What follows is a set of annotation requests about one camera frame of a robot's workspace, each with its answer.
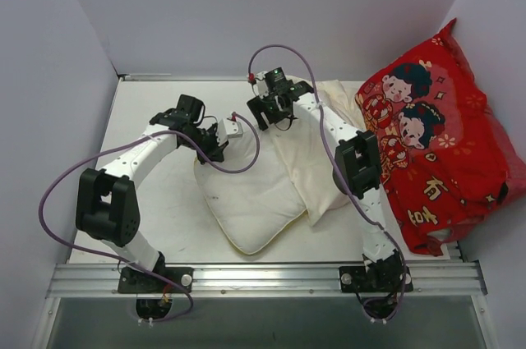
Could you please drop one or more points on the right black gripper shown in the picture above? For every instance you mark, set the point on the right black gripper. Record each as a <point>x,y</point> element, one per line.
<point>263,110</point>

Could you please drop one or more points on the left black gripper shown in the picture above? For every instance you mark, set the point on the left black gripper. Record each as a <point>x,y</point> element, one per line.
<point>214,150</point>

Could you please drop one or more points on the cream pillowcase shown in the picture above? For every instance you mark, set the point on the cream pillowcase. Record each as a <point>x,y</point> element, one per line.
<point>301,150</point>

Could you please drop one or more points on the white pillow yellow edge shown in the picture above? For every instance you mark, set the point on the white pillow yellow edge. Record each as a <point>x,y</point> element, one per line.
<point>252,208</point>

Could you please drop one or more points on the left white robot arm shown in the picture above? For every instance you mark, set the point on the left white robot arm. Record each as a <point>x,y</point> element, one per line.
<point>107,207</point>

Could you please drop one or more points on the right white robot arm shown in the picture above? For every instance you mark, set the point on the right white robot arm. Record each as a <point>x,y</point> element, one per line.
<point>329,159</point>

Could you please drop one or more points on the red cartoon print bag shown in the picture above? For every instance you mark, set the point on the red cartoon print bag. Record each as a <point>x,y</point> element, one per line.
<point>446,161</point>

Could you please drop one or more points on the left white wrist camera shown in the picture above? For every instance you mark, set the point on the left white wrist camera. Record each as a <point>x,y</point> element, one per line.
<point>228,129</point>

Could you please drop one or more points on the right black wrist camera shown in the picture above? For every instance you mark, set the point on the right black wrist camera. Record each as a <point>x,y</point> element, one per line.
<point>277,80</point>

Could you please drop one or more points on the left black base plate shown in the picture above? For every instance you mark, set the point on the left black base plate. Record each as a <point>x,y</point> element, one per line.
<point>164,281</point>

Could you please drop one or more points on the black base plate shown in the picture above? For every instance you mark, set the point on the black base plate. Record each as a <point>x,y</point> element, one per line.
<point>164,281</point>
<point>375,279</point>

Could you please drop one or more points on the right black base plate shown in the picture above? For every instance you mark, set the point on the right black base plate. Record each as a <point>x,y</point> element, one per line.
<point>375,279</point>

